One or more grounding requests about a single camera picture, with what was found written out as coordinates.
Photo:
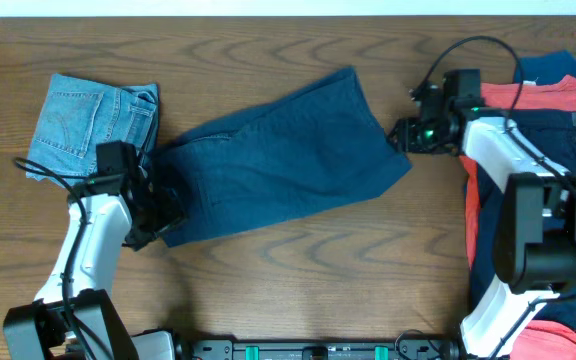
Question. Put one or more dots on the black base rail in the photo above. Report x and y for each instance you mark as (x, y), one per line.
(411, 344)

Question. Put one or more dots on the dark navy shorts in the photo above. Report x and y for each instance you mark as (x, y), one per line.
(315, 149)

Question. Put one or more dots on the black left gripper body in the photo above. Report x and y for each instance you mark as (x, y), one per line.
(159, 213)

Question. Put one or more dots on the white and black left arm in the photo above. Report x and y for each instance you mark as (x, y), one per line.
(74, 308)

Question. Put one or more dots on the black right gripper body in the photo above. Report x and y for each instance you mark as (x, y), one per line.
(422, 137)

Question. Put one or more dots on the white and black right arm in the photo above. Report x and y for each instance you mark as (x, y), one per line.
(534, 248)

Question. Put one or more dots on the teal blue garment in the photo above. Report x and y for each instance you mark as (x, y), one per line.
(547, 69)

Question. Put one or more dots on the folded light blue denim shorts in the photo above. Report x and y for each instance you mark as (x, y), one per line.
(78, 115)

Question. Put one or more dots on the red garment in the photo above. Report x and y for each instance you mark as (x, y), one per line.
(540, 340)

